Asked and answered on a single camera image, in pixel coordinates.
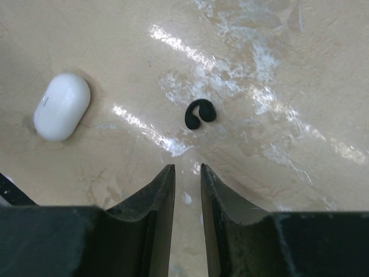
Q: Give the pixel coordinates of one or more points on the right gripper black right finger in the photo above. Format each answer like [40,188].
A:
[238,234]

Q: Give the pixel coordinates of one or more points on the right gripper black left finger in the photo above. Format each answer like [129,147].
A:
[138,230]

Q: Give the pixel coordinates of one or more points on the black earbud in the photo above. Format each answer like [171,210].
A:
[206,111]

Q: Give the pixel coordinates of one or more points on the white earbud charging case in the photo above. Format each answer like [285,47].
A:
[62,106]

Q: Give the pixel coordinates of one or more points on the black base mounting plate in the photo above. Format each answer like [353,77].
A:
[11,195]

